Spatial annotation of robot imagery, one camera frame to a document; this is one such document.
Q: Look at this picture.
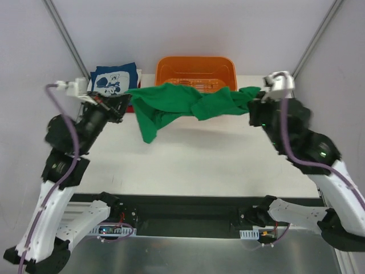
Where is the green t shirt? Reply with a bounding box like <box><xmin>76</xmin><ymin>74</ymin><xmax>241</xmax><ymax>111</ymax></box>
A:
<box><xmin>128</xmin><ymin>83</ymin><xmax>261</xmax><ymax>144</ymax></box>

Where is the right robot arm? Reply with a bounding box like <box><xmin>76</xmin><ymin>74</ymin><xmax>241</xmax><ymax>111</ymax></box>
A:
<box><xmin>243</xmin><ymin>98</ymin><xmax>364</xmax><ymax>252</ymax></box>

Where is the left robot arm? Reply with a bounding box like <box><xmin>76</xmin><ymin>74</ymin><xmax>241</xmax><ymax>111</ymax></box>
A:
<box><xmin>3</xmin><ymin>93</ymin><xmax>131</xmax><ymax>273</ymax></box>

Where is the red folded t shirt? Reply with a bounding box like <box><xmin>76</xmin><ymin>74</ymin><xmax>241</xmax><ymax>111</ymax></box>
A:
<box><xmin>127</xmin><ymin>81</ymin><xmax>142</xmax><ymax>114</ymax></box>

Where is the blue cartoon print t shirt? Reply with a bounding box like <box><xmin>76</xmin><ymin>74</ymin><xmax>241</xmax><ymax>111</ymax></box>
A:
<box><xmin>90</xmin><ymin>62</ymin><xmax>137</xmax><ymax>96</ymax></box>

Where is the orange plastic basket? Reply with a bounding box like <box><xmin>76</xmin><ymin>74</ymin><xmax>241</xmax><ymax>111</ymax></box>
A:
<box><xmin>155</xmin><ymin>56</ymin><xmax>237</xmax><ymax>93</ymax></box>

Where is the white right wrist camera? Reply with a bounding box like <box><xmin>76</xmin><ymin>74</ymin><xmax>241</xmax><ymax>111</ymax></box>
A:
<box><xmin>261</xmin><ymin>71</ymin><xmax>295</xmax><ymax>103</ymax></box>

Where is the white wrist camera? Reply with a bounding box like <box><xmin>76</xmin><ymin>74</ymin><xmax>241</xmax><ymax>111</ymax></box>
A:
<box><xmin>261</xmin><ymin>71</ymin><xmax>295</xmax><ymax>103</ymax></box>
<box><xmin>55</xmin><ymin>78</ymin><xmax>88</xmax><ymax>98</ymax></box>

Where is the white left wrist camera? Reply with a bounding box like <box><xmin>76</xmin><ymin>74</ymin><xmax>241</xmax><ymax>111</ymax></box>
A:
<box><xmin>55</xmin><ymin>78</ymin><xmax>88</xmax><ymax>98</ymax></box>

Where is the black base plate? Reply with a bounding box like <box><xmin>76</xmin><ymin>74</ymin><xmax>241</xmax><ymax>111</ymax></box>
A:
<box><xmin>71</xmin><ymin>193</ymin><xmax>327</xmax><ymax>239</ymax></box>

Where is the left white cable duct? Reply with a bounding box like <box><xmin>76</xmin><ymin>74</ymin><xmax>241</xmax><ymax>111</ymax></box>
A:
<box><xmin>88</xmin><ymin>224</ymin><xmax>136</xmax><ymax>237</ymax></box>

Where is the white cable duct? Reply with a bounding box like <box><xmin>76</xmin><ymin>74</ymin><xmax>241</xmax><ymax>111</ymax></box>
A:
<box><xmin>88</xmin><ymin>224</ymin><xmax>136</xmax><ymax>237</ymax></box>
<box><xmin>240</xmin><ymin>229</ymin><xmax>260</xmax><ymax>240</ymax></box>

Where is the right white cable duct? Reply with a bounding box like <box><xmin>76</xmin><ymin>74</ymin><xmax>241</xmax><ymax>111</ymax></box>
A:
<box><xmin>240</xmin><ymin>229</ymin><xmax>260</xmax><ymax>240</ymax></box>

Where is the left aluminium frame post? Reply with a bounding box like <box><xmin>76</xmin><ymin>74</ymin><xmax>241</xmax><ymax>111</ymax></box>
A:
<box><xmin>42</xmin><ymin>0</ymin><xmax>90</xmax><ymax>79</ymax></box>

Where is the aluminium frame post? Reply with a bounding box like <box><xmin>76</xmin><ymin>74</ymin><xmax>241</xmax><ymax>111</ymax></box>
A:
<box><xmin>42</xmin><ymin>0</ymin><xmax>90</xmax><ymax>79</ymax></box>
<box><xmin>292</xmin><ymin>0</ymin><xmax>345</xmax><ymax>79</ymax></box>

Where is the right aluminium frame post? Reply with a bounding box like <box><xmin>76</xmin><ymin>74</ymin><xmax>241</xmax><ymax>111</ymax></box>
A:
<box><xmin>292</xmin><ymin>0</ymin><xmax>345</xmax><ymax>79</ymax></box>

